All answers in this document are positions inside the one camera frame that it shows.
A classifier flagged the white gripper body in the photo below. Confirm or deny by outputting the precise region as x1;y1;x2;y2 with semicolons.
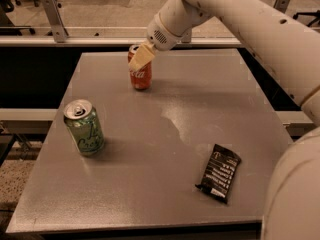
147;13;183;51

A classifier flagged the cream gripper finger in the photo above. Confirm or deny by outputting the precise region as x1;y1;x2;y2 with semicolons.
128;41;156;71

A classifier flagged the red coke can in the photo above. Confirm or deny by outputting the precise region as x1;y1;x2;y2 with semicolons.
128;45;152;90

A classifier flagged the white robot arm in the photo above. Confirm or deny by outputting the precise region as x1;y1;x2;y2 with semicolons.
129;0;320;240

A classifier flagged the green sparkling water can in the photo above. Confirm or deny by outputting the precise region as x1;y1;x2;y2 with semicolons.
63;99;104;156

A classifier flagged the black rxbar chocolate wrapper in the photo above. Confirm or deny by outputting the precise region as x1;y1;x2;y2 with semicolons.
195;144;242;204

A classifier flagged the middle metal railing bracket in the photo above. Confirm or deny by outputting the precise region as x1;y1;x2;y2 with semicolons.
181;29;192;43

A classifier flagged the metal railing bracket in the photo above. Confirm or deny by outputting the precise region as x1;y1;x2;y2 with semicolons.
273;0;291;13
40;0;68;43
181;29;192;43

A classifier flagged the left metal railing bracket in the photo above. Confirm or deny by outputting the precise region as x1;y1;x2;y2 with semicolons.
40;0;68;43

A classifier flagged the right metal railing bracket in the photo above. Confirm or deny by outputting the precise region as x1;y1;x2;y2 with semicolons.
273;0;291;13

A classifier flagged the metal railing base rail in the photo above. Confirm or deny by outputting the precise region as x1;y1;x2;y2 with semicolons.
0;36;242;48

